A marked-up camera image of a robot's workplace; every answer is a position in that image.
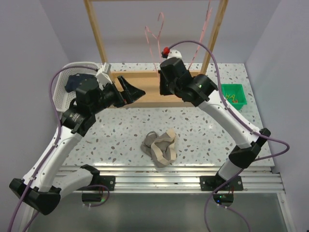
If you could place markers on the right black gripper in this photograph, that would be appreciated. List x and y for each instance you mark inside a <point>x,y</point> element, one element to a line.
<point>163,91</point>

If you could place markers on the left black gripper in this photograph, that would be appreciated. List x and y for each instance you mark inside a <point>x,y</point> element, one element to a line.
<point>129,94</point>

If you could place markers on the navy blue underwear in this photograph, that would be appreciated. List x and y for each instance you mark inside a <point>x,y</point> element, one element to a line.
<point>74,81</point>

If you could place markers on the grey beige underwear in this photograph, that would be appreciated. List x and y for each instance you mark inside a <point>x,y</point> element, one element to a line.
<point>161,149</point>

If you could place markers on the pink wire hanger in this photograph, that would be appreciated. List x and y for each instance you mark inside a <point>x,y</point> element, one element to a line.
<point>204,29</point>

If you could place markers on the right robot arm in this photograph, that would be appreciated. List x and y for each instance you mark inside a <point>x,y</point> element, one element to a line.
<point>203,93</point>

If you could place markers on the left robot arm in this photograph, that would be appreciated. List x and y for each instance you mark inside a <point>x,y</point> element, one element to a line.
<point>36,188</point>

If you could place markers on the wooden clothes rack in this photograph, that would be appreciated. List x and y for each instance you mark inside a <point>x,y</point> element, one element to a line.
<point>149,80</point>

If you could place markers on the green plastic bin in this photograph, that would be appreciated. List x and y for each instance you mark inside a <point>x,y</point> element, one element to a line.
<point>234,93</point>

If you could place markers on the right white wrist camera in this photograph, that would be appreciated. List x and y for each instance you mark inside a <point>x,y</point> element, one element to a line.
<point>170,53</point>

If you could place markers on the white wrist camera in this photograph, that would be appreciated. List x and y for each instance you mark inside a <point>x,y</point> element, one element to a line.
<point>170,53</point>
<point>102,74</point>

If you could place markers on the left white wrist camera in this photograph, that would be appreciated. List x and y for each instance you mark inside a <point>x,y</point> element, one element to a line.
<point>102,74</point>

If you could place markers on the aluminium rail base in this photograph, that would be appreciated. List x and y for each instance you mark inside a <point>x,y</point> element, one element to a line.
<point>112,145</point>

